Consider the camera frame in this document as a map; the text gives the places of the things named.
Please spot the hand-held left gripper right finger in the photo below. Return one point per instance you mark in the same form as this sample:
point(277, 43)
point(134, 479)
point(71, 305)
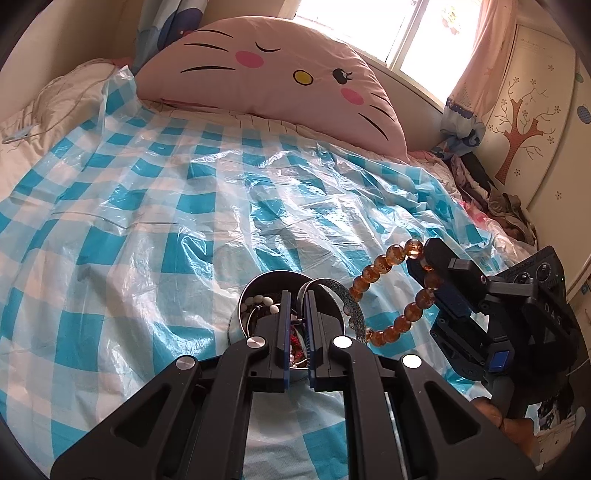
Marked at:
point(310, 341)

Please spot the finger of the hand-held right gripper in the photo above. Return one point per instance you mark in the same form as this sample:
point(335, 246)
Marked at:
point(455, 272)
point(457, 350)

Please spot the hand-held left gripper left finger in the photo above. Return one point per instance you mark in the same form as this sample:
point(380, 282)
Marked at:
point(286, 341)

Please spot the round metal tin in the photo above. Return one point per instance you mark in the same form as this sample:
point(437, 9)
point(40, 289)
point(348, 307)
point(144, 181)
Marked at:
point(238, 325)

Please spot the patterned silver bangle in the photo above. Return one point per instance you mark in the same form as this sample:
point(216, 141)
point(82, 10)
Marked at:
point(344, 295)

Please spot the person's right hand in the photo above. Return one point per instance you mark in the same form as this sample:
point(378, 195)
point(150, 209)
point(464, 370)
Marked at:
point(517, 436)

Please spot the pile of clothes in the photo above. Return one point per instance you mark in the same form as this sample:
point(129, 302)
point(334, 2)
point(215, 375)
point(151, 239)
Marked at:
point(489, 194)

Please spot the cream wardrobe with tree decal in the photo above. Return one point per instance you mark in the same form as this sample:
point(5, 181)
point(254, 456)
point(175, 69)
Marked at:
point(545, 138)

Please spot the blue checkered plastic sheet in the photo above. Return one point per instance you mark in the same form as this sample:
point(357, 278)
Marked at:
point(161, 207)

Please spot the beige bed headboard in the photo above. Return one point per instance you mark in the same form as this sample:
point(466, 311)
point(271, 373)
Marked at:
point(415, 90)

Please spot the window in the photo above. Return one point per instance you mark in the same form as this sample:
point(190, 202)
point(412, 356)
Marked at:
point(415, 32)

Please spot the pink cat face pillow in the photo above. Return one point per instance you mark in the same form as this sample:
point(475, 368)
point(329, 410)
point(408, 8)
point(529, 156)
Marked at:
point(277, 69)

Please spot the pink and blue whale curtain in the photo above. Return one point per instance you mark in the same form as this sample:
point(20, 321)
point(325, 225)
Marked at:
point(157, 23)

